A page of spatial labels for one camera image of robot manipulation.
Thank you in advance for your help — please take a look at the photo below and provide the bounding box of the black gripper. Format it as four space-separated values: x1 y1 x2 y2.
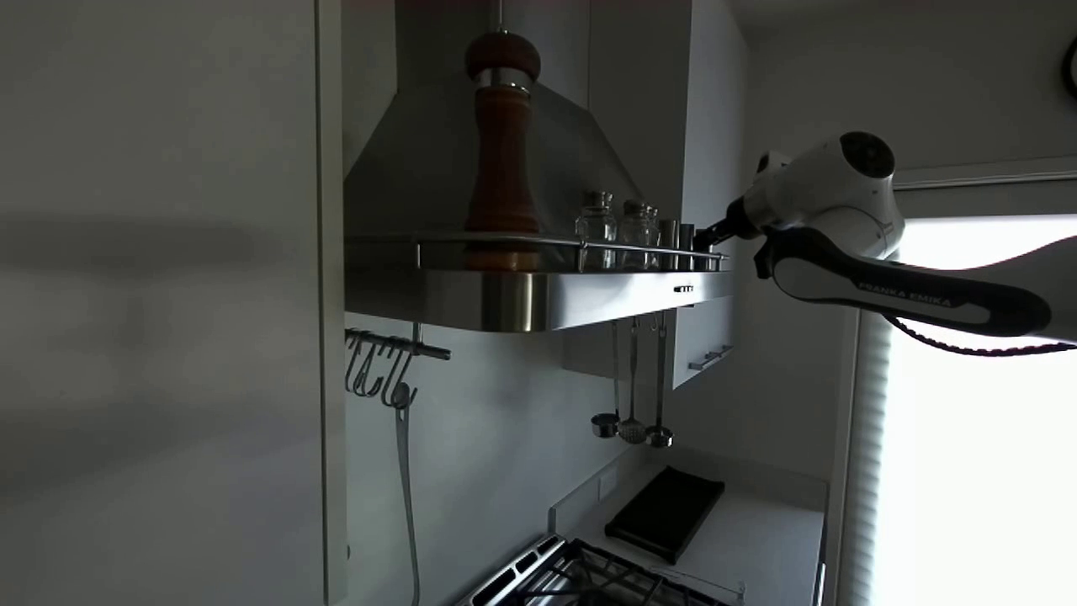
695 200 757 251

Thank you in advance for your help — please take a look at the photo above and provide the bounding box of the stainless steel gas stove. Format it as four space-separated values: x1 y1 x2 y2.
465 534 734 606

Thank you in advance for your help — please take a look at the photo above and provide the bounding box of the small glass jar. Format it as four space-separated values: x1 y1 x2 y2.
620 200 665 273
576 190 623 273

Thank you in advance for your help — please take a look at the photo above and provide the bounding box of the small hanging metal ladle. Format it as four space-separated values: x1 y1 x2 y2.
591 322 630 441

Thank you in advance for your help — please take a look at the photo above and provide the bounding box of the brown wooden pepper mill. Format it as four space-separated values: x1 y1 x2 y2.
462 27 549 273

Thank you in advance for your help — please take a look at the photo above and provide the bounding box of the black rectangular tray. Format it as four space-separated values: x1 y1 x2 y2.
603 466 726 566

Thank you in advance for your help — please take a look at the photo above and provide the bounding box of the stainless steel range hood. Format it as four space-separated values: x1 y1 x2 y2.
340 0 734 338

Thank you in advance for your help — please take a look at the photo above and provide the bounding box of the window with white blind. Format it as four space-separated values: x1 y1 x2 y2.
835 164 1077 606

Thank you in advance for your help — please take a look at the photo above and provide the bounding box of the metal S hook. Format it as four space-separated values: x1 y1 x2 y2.
382 348 425 413
340 333 366 401
358 338 386 403

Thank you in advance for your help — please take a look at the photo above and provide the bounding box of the black cast iron grate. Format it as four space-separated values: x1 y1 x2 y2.
534 538 726 606

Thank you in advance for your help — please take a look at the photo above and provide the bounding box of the long thin hanging utensil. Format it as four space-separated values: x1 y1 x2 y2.
392 406 427 606

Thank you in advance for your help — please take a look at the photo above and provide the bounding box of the white wall cabinet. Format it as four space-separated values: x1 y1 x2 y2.
670 0 754 394

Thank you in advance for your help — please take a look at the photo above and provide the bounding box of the metal rail rack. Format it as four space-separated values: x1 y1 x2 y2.
410 228 726 275

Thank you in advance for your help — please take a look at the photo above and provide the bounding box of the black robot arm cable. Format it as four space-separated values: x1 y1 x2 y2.
887 310 1077 361

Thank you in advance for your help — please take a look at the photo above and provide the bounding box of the metal wall hook rail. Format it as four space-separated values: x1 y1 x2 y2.
340 325 454 365

